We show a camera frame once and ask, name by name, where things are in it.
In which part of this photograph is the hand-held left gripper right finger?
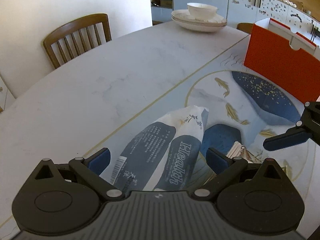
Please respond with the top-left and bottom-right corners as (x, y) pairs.
(194, 147), (290, 202)

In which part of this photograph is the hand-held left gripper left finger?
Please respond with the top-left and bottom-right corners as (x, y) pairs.
(30, 147), (125, 202)

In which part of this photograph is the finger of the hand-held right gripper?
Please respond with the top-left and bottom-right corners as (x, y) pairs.
(262, 101), (320, 152)

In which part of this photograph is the blue white plastic packet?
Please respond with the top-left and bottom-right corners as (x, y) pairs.
(100, 105), (210, 192)

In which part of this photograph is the orange cardboard box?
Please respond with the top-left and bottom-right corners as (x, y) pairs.
(244, 17), (320, 103)

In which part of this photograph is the white side cabinet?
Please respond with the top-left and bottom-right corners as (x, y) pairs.
(0, 74), (16, 113)

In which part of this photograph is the brown wooden chair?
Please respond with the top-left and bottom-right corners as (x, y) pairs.
(43, 13), (112, 69)
(236, 22), (254, 34)

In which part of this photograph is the white ceramic plate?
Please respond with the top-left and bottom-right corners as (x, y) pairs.
(172, 19), (228, 33)

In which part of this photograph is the white cabinet with speckled print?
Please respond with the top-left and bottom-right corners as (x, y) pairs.
(227, 0), (320, 46)

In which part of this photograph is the stack of white plates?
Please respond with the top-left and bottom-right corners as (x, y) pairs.
(171, 9), (227, 27)

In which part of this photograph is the white ceramic bowl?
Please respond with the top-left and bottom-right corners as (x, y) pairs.
(187, 2), (219, 22)

